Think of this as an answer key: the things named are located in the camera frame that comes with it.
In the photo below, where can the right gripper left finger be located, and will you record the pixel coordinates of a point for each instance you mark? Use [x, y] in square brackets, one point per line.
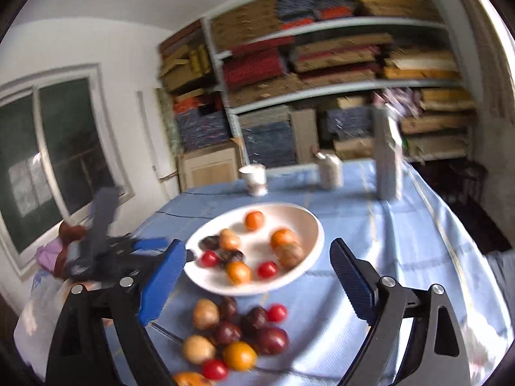
[160, 276]

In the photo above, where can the striped orange small fruit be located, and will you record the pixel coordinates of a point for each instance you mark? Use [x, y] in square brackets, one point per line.
[228, 240]

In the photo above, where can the red cherry tomato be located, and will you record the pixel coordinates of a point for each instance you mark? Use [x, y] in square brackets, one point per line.
[277, 313]
[209, 259]
[267, 270]
[214, 370]

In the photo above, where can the white metal shelf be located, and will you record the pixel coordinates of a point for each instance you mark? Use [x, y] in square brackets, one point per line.
[300, 74]

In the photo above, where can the white drink can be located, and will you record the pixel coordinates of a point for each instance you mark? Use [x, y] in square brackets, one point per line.
[331, 173]

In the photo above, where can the silver metal bottle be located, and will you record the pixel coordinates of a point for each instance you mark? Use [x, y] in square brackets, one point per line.
[387, 153]

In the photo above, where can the orange mandarin with stem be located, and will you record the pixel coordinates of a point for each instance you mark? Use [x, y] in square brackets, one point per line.
[283, 236]

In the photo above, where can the yellow orange tomato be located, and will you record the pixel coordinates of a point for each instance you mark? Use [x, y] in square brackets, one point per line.
[238, 273]
[240, 356]

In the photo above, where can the pink crumpled cloth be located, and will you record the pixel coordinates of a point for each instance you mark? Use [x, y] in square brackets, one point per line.
[392, 102]

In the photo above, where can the window with white frame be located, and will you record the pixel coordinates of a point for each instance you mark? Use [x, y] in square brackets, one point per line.
[57, 150]

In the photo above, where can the dark red plum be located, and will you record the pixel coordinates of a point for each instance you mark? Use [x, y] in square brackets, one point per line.
[271, 341]

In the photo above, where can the white round plate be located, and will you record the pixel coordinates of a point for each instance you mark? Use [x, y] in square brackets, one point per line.
[256, 248]

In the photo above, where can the tan round fruit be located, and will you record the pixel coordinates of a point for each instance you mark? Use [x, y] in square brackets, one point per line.
[198, 349]
[205, 314]

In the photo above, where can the white paper cup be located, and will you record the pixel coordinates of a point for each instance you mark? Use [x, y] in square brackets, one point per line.
[254, 176]

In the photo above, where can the wooden framed board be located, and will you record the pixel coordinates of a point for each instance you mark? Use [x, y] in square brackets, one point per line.
[211, 165]

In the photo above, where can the dark brown water chestnut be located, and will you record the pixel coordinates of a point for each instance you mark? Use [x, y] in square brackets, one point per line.
[228, 256]

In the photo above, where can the dark purple plum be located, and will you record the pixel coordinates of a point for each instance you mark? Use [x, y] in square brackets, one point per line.
[226, 333]

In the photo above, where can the brown round fruit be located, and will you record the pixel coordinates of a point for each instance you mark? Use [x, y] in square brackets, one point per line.
[289, 255]

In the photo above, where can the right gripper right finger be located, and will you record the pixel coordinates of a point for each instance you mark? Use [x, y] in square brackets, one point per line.
[358, 278]

